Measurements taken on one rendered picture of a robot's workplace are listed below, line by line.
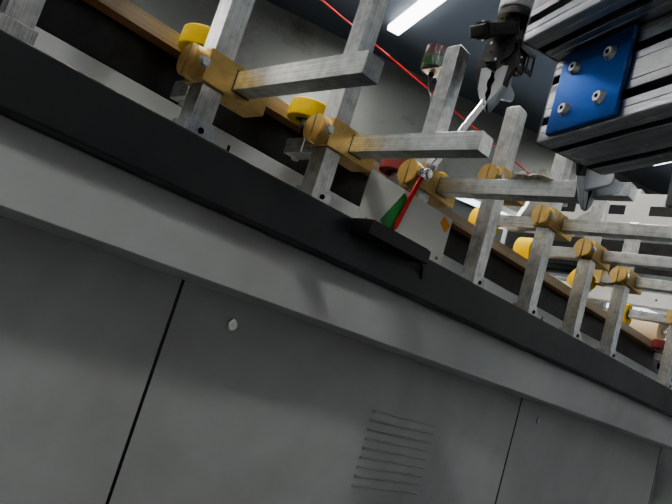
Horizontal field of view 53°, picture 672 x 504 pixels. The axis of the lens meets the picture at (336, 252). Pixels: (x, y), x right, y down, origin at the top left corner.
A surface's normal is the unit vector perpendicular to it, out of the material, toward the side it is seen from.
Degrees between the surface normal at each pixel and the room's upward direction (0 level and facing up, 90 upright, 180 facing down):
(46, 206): 90
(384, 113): 90
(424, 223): 90
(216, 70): 90
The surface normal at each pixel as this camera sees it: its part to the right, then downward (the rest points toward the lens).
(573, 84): -0.88, -0.33
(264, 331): 0.69, 0.10
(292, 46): 0.37, -0.04
